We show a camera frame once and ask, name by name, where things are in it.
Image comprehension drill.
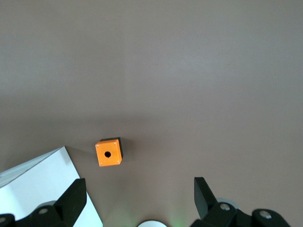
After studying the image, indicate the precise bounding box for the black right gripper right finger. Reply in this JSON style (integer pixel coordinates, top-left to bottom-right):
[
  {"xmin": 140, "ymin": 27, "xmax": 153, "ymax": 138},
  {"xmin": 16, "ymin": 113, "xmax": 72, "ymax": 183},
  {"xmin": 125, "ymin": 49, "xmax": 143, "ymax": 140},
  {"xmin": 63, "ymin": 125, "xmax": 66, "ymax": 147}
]
[{"xmin": 191, "ymin": 176, "xmax": 251, "ymax": 227}]

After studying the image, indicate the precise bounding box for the orange button enclosure box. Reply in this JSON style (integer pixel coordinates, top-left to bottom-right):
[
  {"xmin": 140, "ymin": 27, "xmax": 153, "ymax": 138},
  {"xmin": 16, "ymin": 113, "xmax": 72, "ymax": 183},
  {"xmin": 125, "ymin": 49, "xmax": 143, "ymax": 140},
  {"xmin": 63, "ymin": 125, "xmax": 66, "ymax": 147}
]
[{"xmin": 95, "ymin": 137, "xmax": 124, "ymax": 167}]

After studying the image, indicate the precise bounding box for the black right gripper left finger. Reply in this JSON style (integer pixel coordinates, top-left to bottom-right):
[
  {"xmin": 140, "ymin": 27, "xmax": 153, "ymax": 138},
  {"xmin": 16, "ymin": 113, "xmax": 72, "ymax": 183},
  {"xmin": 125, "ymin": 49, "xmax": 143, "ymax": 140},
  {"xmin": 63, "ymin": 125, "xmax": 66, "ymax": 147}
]
[{"xmin": 15, "ymin": 178, "xmax": 88, "ymax": 227}]

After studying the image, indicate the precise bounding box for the white drawer cabinet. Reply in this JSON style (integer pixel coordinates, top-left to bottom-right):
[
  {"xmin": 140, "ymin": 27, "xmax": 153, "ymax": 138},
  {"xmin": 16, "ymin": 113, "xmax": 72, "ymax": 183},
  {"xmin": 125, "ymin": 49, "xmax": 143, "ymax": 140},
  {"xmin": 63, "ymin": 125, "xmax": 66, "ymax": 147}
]
[{"xmin": 0, "ymin": 146, "xmax": 104, "ymax": 227}]

